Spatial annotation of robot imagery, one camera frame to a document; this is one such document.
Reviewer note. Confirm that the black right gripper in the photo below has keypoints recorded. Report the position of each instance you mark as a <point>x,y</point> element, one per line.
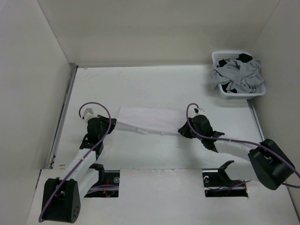
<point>184,131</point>

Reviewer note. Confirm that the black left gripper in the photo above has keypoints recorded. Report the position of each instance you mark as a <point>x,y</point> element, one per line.
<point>106,121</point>

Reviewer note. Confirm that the white tank top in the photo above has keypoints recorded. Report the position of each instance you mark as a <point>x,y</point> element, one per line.
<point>150,120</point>

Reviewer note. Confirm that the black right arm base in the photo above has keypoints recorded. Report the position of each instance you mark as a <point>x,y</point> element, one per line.
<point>218,184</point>

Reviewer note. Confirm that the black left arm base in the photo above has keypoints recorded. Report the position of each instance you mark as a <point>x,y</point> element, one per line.
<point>106,187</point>

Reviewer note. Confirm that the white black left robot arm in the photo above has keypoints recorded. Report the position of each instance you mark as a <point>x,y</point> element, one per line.
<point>62,196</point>

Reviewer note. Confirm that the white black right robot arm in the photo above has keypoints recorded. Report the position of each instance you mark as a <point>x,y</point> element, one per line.
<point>266,162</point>

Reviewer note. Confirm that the grey tank top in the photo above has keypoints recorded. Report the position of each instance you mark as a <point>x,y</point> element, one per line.
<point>244,77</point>

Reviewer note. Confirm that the white plastic laundry basket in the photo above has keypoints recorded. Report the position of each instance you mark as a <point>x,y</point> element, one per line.
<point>219,55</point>

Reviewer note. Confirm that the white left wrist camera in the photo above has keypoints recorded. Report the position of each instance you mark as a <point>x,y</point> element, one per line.
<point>88,114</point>

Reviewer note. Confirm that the metal table edge rail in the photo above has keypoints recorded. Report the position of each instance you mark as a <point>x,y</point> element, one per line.
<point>71,80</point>

